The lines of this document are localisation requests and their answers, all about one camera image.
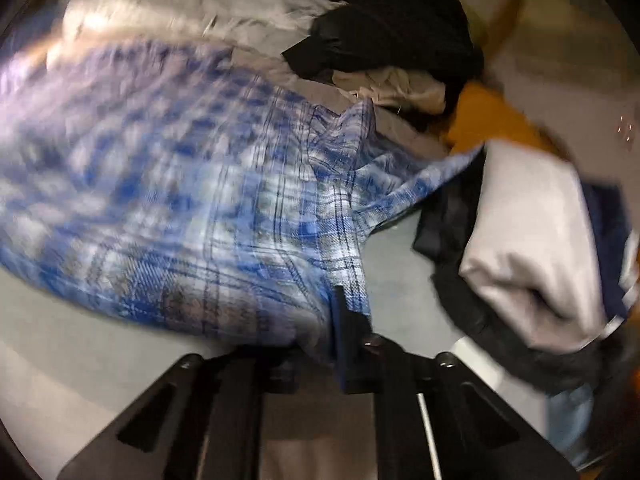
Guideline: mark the beige crumpled garment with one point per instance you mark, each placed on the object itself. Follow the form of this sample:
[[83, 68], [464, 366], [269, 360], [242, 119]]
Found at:
[[395, 88]]

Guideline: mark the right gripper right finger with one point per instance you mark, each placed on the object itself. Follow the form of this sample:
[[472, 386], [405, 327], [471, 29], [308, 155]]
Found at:
[[434, 418]]

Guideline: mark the wall socket panel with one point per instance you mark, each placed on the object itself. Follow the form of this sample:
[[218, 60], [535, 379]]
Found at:
[[626, 132]]

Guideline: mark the black folded jacket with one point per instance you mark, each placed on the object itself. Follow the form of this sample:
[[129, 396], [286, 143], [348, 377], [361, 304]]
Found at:
[[445, 226]]

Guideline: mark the light blue jeans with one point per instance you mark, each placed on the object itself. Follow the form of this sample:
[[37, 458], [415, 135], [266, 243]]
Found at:
[[568, 417]]

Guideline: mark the blue plaid shirt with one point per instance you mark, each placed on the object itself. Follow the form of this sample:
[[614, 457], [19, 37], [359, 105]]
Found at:
[[161, 184]]

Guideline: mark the light grey duvet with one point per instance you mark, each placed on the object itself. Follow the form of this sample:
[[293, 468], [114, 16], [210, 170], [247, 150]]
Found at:
[[266, 26]]

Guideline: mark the white folded garment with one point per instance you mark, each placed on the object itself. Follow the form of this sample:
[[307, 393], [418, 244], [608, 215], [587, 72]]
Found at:
[[531, 256]]

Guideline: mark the black jacket pile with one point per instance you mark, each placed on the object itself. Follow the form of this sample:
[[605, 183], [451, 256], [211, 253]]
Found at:
[[427, 35]]

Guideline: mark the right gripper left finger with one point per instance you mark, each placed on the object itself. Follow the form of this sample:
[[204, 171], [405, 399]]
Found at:
[[201, 419]]

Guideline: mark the navy folded garment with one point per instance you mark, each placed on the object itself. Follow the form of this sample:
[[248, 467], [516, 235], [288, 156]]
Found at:
[[616, 248]]

